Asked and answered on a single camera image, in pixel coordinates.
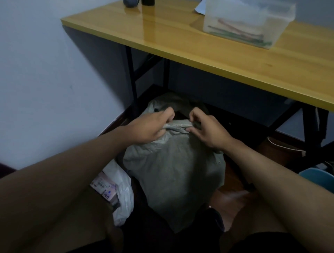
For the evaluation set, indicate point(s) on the person's left forearm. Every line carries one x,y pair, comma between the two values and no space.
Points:
57,187

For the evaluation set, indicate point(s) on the cardboard boxes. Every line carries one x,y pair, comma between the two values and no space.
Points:
104,189

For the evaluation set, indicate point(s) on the yellow wooden desk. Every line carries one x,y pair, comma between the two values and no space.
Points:
182,39

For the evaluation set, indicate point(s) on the black shorts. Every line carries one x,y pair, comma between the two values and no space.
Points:
172,229

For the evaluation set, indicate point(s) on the blue plastic bucket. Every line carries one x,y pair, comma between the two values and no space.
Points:
319,179

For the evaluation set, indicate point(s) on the black metal desk leg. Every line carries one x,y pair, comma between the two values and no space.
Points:
313,133
131,78

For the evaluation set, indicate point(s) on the small dark round case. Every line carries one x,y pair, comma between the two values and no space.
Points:
131,2

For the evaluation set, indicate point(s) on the clear plastic box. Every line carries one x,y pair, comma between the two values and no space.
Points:
276,28

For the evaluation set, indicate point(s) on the black cylindrical bottle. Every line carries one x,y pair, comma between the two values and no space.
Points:
148,2

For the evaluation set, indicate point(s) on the person's left hand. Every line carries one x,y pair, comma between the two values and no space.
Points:
148,127

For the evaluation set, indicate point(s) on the white tissue sheet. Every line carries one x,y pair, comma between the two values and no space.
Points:
200,7

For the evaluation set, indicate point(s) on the white bag with red print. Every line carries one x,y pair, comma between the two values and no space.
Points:
122,193

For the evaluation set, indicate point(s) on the person's right leg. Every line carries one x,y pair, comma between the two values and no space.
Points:
250,216

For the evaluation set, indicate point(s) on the grey woven sack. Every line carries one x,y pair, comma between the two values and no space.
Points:
172,172

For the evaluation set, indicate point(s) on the dark brown wooden door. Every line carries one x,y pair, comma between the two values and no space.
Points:
6,170

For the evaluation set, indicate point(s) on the person's leg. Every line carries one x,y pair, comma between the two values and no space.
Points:
250,216
78,224

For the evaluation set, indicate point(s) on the person's right forearm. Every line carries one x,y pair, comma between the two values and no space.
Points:
281,193

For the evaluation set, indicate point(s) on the person's right hand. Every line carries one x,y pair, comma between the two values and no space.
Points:
211,131

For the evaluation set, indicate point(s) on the person's left leg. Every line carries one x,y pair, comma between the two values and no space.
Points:
78,224

